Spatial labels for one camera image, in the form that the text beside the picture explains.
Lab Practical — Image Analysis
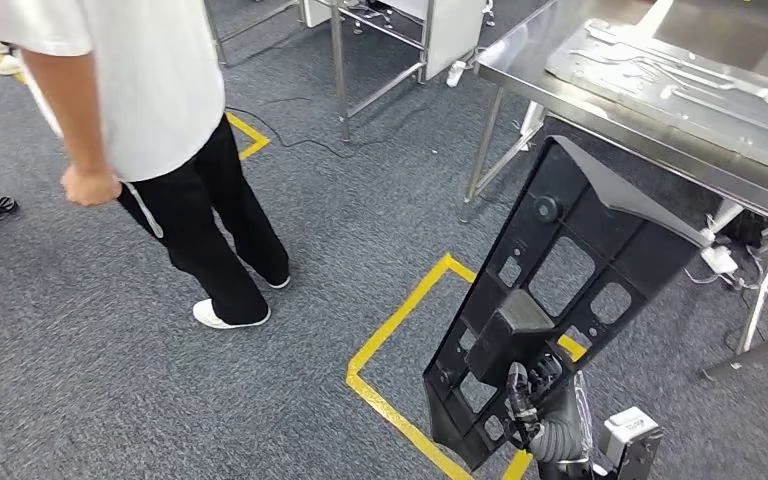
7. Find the person's hand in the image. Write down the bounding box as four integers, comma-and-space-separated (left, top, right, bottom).
60, 163, 123, 209

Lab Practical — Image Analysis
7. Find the stainless steel workbench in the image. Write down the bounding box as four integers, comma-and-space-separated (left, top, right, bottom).
458, 0, 768, 384

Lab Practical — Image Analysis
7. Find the steel frame stand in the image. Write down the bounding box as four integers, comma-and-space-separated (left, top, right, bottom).
201, 0, 306, 68

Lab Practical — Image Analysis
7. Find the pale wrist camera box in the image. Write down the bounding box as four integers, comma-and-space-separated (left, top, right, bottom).
599, 406, 664, 458

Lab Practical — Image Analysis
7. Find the white power strip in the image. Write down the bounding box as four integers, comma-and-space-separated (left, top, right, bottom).
700, 245, 740, 276

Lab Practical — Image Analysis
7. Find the steel frame table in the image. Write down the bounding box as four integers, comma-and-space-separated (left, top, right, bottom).
320, 0, 491, 144

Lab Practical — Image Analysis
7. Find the black power adapter box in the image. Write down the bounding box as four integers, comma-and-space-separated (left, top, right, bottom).
721, 210, 768, 250

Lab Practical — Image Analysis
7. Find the black floor cable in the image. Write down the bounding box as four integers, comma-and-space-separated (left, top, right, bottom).
224, 95, 438, 160

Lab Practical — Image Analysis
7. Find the stamped sheet metal panel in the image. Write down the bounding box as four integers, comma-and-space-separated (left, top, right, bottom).
546, 18, 768, 183

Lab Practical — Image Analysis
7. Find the person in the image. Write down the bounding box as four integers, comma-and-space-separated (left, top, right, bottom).
0, 0, 293, 331

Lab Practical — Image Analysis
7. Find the black plastic plate bracket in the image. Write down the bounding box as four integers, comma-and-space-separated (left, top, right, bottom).
422, 135, 713, 472

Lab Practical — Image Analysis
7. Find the white cabinet panel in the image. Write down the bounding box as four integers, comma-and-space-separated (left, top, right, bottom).
417, 0, 488, 82

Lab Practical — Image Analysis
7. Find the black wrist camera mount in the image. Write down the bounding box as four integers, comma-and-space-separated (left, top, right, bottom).
612, 440, 664, 480

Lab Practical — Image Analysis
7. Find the white rod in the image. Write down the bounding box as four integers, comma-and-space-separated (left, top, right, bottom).
22, 66, 165, 240

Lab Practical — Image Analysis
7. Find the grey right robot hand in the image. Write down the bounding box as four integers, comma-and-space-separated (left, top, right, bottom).
504, 354, 595, 446

